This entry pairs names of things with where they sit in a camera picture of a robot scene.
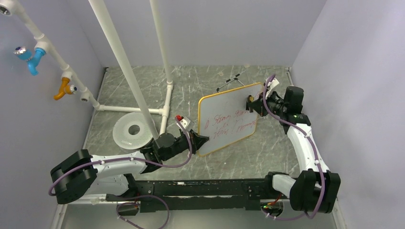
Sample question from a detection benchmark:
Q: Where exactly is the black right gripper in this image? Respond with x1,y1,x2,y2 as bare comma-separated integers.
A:
249,89,287,117

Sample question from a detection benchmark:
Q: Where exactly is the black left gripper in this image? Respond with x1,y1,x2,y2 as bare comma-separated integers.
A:
162,129,209,161

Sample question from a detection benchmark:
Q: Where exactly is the yellow black whiteboard eraser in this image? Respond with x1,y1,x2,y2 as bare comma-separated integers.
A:
248,95,255,102

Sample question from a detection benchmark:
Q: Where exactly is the yellow framed whiteboard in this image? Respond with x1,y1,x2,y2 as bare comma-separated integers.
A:
197,83,263,157

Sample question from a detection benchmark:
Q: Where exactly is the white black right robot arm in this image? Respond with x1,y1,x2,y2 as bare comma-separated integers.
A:
246,86,341,217

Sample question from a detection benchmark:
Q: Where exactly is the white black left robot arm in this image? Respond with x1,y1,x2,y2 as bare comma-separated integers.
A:
48,130,210,204

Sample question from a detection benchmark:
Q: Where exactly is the white perforated disc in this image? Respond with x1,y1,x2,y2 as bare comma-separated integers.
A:
112,112,153,150

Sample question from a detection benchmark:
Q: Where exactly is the orange plastic faucet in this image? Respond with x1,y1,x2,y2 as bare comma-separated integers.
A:
53,77,78,100

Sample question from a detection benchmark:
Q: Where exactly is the blue plastic faucet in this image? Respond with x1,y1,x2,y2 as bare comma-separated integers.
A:
13,46,46,76

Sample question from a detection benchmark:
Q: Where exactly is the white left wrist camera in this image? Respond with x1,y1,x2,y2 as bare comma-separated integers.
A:
175,115,194,132

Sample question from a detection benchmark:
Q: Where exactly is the black wire board stand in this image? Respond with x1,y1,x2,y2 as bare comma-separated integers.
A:
216,71,245,93

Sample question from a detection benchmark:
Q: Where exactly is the white pvc pipe frame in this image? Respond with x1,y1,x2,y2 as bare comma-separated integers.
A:
0,0,173,140

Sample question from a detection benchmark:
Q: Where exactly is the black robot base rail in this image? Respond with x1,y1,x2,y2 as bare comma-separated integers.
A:
106,178,280,213

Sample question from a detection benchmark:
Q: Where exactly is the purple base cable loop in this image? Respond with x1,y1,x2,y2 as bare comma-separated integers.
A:
116,195,170,229

